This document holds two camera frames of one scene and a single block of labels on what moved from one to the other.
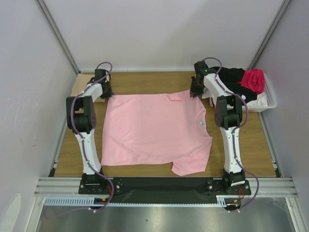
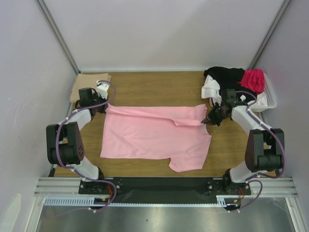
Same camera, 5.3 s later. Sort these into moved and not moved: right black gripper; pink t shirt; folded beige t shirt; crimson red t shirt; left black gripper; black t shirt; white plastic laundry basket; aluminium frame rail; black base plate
Moved: pink t shirt; right black gripper; left black gripper
Not moved: folded beige t shirt; aluminium frame rail; crimson red t shirt; white plastic laundry basket; black t shirt; black base plate
